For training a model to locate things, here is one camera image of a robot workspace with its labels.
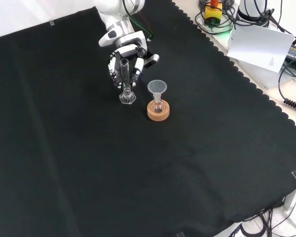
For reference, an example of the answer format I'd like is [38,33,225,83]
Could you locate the black cables around stop button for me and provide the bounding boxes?
[194,0,240,35]

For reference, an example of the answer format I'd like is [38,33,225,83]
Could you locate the translucent plastic funnel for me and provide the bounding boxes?
[147,79,168,99]

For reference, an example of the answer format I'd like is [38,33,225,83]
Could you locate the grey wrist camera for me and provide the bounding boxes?
[144,53,160,69]

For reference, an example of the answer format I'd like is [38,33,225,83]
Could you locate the cork ring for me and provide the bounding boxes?
[147,100,171,121]

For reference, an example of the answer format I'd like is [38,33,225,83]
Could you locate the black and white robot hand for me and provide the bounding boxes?
[98,28,150,89]

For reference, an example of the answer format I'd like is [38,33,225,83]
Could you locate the clear glass graduated cylinder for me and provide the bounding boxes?
[118,58,137,106]

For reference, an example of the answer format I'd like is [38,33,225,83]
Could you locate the yellow stop button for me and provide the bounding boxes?
[204,0,223,27]

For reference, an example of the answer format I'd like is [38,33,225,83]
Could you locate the green cable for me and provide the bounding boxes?
[122,0,155,42]

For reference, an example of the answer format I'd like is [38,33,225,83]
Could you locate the black bench cloth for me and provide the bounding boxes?
[0,0,296,237]

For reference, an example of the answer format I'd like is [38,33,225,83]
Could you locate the clear round-bottom flask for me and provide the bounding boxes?
[151,93,165,114]

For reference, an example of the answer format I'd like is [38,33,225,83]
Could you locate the black cable with ribbed sleeve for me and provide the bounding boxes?
[277,61,296,112]

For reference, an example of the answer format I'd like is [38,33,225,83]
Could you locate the black floor cable bundle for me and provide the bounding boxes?
[228,207,296,237]

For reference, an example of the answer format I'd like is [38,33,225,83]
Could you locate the pale board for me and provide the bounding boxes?
[226,24,296,74]

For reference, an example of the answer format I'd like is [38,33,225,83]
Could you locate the white metal bracket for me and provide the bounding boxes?
[283,184,296,210]

